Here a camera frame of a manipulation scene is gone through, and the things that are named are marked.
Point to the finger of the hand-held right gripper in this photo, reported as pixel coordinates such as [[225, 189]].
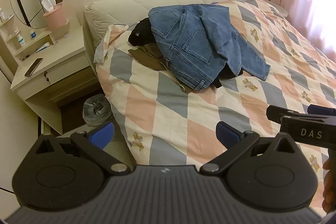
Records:
[[283, 113], [321, 109]]

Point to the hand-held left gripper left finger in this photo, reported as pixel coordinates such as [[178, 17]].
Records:
[[101, 134]]

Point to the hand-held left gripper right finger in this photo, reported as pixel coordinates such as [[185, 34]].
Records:
[[225, 134]]

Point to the blue denim jeans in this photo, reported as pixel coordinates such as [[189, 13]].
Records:
[[189, 43]]

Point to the person's right hand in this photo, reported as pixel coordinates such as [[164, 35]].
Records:
[[329, 182]]

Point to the trash bin with plastic bag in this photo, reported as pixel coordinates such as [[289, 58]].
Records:
[[96, 109]]

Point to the checkered bear print quilt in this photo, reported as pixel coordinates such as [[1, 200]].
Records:
[[170, 113]]

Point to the drawer keys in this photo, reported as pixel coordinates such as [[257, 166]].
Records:
[[46, 77]]

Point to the cream nightstand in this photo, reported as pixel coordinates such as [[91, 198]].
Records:
[[60, 56]]

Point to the olive green garment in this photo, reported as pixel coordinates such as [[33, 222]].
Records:
[[147, 56]]

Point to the smartphone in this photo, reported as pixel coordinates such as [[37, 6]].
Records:
[[33, 67]]

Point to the white tube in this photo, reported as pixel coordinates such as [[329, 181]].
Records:
[[42, 47]]

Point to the black garment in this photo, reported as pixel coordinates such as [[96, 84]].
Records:
[[141, 32]]

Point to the small blue label bottle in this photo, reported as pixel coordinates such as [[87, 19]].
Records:
[[32, 34]]

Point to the white teal label bottle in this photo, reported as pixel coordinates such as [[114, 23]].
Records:
[[21, 40]]

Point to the pink tissue holder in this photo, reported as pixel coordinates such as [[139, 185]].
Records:
[[55, 18]]

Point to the white tissue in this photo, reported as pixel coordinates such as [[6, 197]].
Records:
[[48, 2]]

